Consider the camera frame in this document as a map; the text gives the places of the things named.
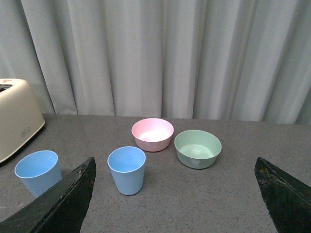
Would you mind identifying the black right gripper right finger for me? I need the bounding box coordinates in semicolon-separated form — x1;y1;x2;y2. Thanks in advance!
254;157;311;233

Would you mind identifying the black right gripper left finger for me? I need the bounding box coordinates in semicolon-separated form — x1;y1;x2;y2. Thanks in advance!
0;157;96;233

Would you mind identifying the light blue cup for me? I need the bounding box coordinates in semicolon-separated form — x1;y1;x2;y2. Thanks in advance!
15;150;62;198
107;146;146;196

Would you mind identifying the cream white toaster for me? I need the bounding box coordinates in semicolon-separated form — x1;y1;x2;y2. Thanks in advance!
0;79;45;162

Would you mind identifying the green bowl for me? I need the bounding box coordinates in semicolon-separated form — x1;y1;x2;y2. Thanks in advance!
174;130;222;169

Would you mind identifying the pink bowl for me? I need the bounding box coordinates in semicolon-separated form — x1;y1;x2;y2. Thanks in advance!
131;118;174;152

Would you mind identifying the grey curtain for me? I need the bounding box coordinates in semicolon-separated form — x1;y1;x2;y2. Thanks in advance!
0;0;311;124

